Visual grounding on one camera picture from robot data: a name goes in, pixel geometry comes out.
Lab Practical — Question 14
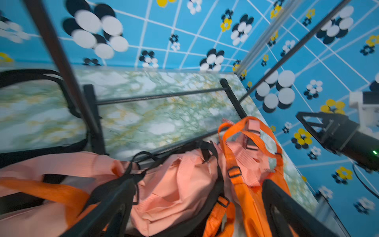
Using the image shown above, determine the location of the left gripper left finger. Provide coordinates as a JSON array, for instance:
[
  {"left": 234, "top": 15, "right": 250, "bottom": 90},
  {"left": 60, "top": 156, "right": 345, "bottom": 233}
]
[{"left": 61, "top": 179, "right": 136, "bottom": 237}]

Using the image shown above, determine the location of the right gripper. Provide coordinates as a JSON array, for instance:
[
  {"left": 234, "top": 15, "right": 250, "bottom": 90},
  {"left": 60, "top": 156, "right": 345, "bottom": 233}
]
[{"left": 296, "top": 112, "right": 359, "bottom": 151}]

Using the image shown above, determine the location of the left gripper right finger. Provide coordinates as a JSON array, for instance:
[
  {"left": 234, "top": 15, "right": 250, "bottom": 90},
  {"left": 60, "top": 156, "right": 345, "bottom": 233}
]
[{"left": 262, "top": 180, "right": 341, "bottom": 237}]

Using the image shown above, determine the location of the orange sling bag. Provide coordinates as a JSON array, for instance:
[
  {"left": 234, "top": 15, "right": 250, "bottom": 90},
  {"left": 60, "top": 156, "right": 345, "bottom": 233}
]
[
  {"left": 203, "top": 195, "right": 236, "bottom": 237},
  {"left": 1, "top": 178, "right": 98, "bottom": 227},
  {"left": 218, "top": 117, "right": 290, "bottom": 237}
]

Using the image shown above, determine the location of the pink sling bag long strap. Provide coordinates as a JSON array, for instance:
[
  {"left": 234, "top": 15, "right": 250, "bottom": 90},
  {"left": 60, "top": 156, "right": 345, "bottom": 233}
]
[{"left": 130, "top": 148, "right": 220, "bottom": 237}]

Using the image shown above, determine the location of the black sling bag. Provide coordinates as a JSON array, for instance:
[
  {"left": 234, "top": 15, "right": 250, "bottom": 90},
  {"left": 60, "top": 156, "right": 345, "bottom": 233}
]
[
  {"left": 82, "top": 141, "right": 226, "bottom": 237},
  {"left": 1, "top": 69, "right": 88, "bottom": 167}
]

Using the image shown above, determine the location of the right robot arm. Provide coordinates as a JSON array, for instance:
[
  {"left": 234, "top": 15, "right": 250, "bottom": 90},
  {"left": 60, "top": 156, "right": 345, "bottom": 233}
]
[{"left": 296, "top": 112, "right": 379, "bottom": 171}]

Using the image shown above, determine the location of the black clothes rack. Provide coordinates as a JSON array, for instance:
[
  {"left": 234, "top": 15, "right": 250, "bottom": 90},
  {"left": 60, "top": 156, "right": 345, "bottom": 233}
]
[{"left": 23, "top": 1, "right": 350, "bottom": 155}]

